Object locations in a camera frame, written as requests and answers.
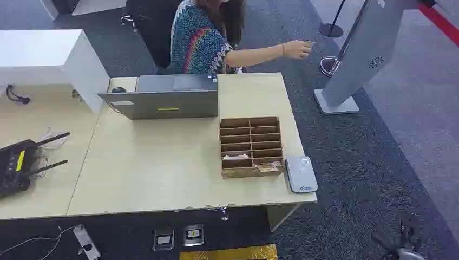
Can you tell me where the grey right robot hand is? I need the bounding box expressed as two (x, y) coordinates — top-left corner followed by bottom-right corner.
(372, 214), (423, 260)

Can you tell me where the person's left hand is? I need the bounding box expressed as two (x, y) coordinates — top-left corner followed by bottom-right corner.
(284, 40), (314, 60)

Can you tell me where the chrome stanchion base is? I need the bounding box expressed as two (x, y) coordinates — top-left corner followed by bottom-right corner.
(319, 56), (342, 79)

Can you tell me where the grey kiosk stand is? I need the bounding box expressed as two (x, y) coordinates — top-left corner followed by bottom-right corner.
(313, 0), (421, 116)

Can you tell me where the person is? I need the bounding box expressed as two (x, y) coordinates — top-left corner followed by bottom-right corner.
(169, 0), (248, 75)

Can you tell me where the wooden card box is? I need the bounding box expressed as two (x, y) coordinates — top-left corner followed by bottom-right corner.
(219, 115), (285, 179)

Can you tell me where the grey card reader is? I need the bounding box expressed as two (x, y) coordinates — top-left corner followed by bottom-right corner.
(284, 155), (319, 194)

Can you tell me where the brown printed card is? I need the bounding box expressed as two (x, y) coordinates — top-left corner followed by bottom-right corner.
(253, 161), (283, 173)

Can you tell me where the pale desk leg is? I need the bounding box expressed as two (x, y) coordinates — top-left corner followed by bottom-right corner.
(266, 202), (303, 232)

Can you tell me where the grey laptop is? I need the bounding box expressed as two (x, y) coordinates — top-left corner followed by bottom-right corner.
(97, 74), (219, 120)

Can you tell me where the black office chair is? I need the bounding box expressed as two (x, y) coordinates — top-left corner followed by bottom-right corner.
(121, 0), (182, 69)

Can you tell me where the red barrier belt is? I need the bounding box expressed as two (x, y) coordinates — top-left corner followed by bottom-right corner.
(417, 1), (459, 48)

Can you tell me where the yellow floor tape sheet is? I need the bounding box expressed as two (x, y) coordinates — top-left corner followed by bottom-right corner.
(179, 244), (279, 260)

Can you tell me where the silver floor socket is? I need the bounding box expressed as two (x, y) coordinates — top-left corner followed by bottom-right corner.
(183, 224), (205, 248)
(153, 229), (175, 251)

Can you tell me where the white furniture panel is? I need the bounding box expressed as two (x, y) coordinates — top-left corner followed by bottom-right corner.
(38, 0), (127, 21)

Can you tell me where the white cabinet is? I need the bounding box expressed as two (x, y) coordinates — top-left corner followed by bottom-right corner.
(0, 29), (111, 114)

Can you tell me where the grey power strip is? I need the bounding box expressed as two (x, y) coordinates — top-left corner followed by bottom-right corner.
(72, 224), (102, 260)

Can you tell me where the black router with antennas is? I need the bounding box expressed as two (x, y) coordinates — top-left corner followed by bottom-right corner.
(0, 132), (71, 200)

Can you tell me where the white cable coil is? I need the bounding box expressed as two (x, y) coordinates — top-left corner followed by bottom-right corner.
(37, 127), (69, 152)

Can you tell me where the black cable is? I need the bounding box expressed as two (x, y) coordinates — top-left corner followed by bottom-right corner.
(5, 83), (32, 106)

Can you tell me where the thin white floor cable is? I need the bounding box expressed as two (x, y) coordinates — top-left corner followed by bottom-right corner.
(0, 225), (75, 260)

